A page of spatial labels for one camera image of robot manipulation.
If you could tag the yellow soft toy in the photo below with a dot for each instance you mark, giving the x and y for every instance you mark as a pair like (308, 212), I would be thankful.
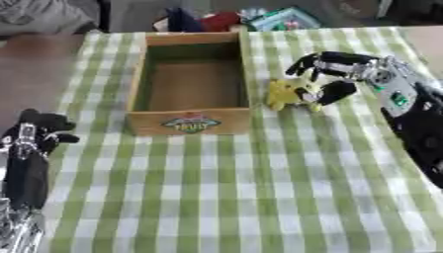
(288, 94)

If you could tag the dark blue bag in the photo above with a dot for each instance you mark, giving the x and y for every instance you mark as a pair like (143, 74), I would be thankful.
(182, 20)

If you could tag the green printed box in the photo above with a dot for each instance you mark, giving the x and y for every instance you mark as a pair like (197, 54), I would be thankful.
(282, 19)

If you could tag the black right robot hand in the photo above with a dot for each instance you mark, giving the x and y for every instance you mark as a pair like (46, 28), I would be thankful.
(337, 66)

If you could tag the tan cardboard box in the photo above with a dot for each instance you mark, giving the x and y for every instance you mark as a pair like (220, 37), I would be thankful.
(189, 82)

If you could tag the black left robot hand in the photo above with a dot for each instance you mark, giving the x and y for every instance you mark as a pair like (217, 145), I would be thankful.
(32, 164)

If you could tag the red bag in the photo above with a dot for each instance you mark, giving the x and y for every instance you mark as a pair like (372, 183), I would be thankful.
(219, 21)

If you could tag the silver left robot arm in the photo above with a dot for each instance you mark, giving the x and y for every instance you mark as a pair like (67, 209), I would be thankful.
(17, 227)

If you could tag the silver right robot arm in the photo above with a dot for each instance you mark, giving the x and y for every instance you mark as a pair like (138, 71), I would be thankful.
(412, 108)

